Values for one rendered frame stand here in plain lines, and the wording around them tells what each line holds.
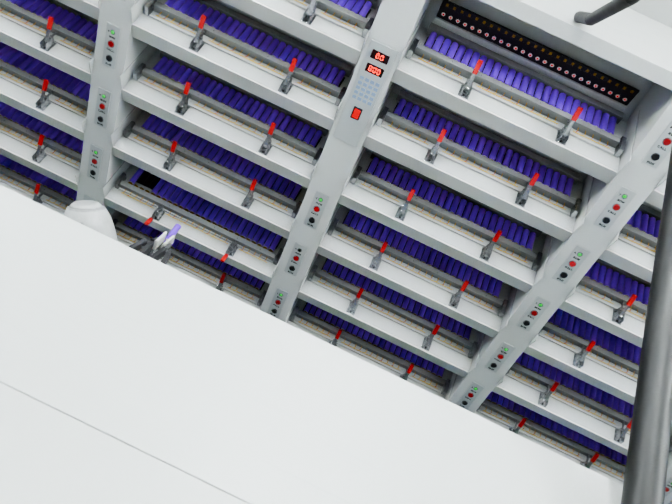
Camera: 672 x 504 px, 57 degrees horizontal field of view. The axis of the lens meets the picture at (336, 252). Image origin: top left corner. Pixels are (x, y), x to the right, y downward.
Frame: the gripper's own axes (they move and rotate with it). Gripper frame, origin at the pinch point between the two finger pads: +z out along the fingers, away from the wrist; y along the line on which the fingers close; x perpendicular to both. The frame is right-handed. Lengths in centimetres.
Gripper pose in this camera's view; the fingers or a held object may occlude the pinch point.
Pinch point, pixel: (163, 242)
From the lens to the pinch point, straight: 186.0
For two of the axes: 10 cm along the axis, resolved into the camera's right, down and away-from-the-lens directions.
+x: -3.8, 8.0, 4.7
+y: -9.0, -4.3, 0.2
